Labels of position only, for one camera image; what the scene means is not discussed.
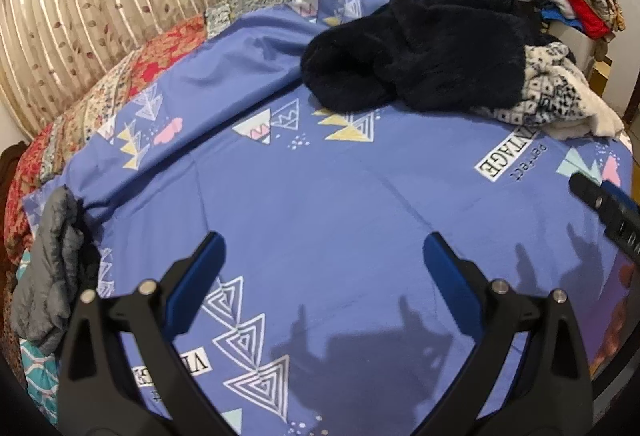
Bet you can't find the dark navy fluffy garment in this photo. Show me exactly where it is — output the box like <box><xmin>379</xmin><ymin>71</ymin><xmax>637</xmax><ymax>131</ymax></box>
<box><xmin>300</xmin><ymin>0</ymin><xmax>546</xmax><ymax>113</ymax></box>

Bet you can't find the teal wave pattern pillow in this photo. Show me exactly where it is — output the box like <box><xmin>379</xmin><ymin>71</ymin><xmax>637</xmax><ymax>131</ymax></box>
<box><xmin>11</xmin><ymin>250</ymin><xmax>58</xmax><ymax>426</ymax></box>

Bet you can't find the white black patterned sweater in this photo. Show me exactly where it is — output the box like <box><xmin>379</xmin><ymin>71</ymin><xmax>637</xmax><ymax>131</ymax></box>
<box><xmin>473</xmin><ymin>42</ymin><xmax>625</xmax><ymax>140</ymax></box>

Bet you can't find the grey puffer jacket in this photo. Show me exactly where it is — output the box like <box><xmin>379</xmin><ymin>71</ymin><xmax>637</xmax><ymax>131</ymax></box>
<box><xmin>11</xmin><ymin>186</ymin><xmax>100</xmax><ymax>356</ymax></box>

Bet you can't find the blue patterned bed sheet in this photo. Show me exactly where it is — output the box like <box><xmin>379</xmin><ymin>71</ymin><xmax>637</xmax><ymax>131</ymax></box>
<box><xmin>24</xmin><ymin>0</ymin><xmax>634</xmax><ymax>435</ymax></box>

